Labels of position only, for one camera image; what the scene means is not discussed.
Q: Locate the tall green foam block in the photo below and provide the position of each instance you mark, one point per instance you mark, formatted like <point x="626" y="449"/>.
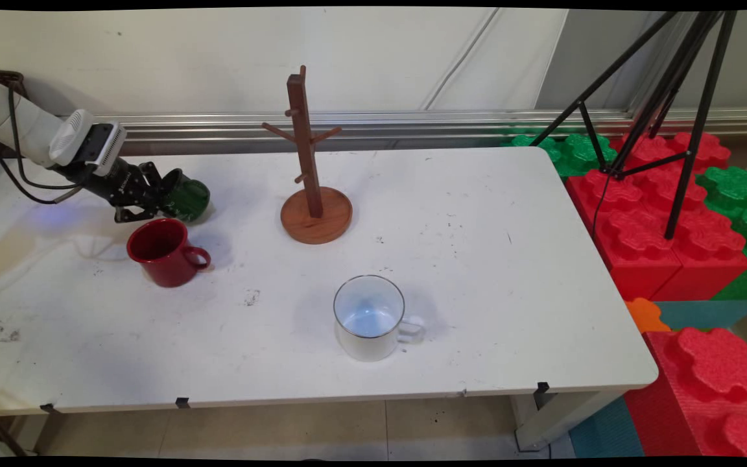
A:
<point x="733" y="191"/>

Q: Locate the green mug with white lettering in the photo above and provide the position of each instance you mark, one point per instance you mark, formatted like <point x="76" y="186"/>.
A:
<point x="192" y="198"/>

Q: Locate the teal foam block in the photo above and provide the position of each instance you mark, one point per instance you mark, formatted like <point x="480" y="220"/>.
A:
<point x="604" y="431"/>

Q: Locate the flat green foam block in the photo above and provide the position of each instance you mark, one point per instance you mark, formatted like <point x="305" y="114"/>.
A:
<point x="581" y="152"/>

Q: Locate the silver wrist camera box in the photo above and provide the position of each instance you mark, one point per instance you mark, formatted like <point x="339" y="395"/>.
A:
<point x="109" y="148"/>

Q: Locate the aluminium wall rail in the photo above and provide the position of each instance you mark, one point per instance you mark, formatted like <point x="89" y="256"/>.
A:
<point x="445" y="123"/>

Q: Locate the wooden mug tree stand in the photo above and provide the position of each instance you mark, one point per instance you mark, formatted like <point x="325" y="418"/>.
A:
<point x="312" y="214"/>

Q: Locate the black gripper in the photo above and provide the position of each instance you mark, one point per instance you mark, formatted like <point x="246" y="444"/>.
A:
<point x="117" y="187"/>

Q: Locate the large red foam block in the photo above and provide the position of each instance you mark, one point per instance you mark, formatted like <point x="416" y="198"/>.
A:
<point x="646" y="233"/>

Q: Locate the teal foam mat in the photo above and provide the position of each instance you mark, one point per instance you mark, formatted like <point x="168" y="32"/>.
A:
<point x="711" y="314"/>

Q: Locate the black table edge clip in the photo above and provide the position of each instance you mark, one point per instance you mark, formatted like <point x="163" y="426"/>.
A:
<point x="542" y="390"/>
<point x="48" y="408"/>
<point x="183" y="403"/>

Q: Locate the black camera tripod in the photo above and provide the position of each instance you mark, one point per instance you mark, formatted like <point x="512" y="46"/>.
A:
<point x="688" y="130"/>

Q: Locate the white enamel mug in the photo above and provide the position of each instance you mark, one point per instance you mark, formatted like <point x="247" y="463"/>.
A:
<point x="368" y="324"/>

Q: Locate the white table leg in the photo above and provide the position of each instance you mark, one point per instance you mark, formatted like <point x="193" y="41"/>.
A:
<point x="555" y="415"/>

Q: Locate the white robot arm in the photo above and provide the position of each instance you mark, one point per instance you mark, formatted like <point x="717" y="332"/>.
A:
<point x="30" y="126"/>

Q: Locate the orange foam piece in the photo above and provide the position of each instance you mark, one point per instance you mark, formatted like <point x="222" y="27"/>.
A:
<point x="646" y="316"/>

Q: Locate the red ceramic mug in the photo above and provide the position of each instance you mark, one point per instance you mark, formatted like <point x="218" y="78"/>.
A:
<point x="166" y="256"/>

